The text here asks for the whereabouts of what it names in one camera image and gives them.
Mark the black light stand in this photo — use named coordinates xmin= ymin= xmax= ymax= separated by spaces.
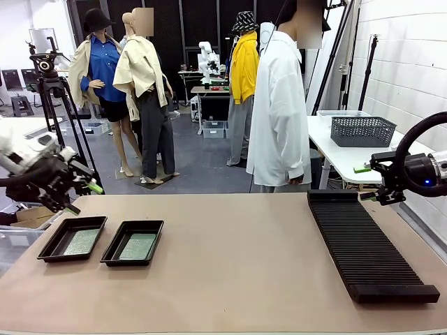
xmin=357 ymin=34 xmax=381 ymax=112

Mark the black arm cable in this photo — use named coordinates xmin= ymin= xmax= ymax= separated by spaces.
xmin=394 ymin=111 xmax=447 ymax=193
xmin=0 ymin=163 xmax=54 ymax=190

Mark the green circuit board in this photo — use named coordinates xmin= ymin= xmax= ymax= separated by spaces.
xmin=62 ymin=228 xmax=101 ymax=257
xmin=118 ymin=232 xmax=158 ymax=261

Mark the white work table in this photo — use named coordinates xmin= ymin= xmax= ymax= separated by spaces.
xmin=0 ymin=117 xmax=64 ymax=140

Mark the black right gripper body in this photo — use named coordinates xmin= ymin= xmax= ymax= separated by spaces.
xmin=401 ymin=154 xmax=438 ymax=192

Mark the clear plastic storage box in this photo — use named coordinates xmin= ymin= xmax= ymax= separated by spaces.
xmin=202 ymin=120 xmax=226 ymax=140

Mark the white side table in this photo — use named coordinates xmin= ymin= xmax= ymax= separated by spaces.
xmin=306 ymin=114 xmax=438 ymax=192

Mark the background workbench table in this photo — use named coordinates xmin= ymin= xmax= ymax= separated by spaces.
xmin=190 ymin=85 xmax=232 ymax=136

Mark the mannequin in blue shirt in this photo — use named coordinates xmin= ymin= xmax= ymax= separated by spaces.
xmin=68 ymin=8 xmax=142 ymax=175

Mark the mannequin in yellow hoodie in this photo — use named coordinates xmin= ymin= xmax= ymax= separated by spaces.
xmin=226 ymin=10 xmax=261 ymax=168

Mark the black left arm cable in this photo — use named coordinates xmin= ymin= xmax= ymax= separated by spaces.
xmin=0 ymin=163 xmax=54 ymax=190

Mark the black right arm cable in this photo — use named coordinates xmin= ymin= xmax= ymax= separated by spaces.
xmin=394 ymin=111 xmax=447 ymax=193

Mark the dark grey waste bin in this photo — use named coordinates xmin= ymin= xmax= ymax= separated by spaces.
xmin=308 ymin=148 xmax=324 ymax=190

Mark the patterned bucket hat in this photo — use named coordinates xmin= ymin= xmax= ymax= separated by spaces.
xmin=231 ymin=10 xmax=261 ymax=34

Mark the person in white shirt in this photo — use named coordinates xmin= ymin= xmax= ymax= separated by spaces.
xmin=245 ymin=0 xmax=331 ymax=194

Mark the black leaning tripod stand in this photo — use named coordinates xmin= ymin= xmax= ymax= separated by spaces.
xmin=310 ymin=0 xmax=355 ymax=117

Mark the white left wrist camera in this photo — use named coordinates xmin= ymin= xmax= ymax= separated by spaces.
xmin=57 ymin=146 xmax=78 ymax=162

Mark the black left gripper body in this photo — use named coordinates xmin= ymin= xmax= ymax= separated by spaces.
xmin=32 ymin=154 xmax=78 ymax=211

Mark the black ESD tray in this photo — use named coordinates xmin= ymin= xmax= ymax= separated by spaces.
xmin=36 ymin=216 xmax=108 ymax=264
xmin=100 ymin=219 xmax=166 ymax=268

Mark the black slotted board rack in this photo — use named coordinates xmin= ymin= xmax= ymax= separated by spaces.
xmin=306 ymin=188 xmax=441 ymax=304

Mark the black camera tripod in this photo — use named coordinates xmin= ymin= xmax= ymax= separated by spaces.
xmin=36 ymin=75 xmax=106 ymax=195

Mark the mannequin in cream jacket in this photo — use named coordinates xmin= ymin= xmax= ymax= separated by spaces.
xmin=112 ymin=7 xmax=181 ymax=185

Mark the grey woven plastic basket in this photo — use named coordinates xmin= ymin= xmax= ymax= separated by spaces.
xmin=330 ymin=116 xmax=398 ymax=149

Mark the black brimmed hat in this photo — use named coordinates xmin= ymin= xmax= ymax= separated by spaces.
xmin=82 ymin=8 xmax=117 ymax=36

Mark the clear plastic bin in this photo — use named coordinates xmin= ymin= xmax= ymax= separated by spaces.
xmin=316 ymin=110 xmax=372 ymax=119

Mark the black step stool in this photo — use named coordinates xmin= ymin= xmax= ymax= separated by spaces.
xmin=10 ymin=94 xmax=35 ymax=118

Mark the brown cardboard box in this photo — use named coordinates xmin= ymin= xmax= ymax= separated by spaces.
xmin=15 ymin=205 xmax=62 ymax=230

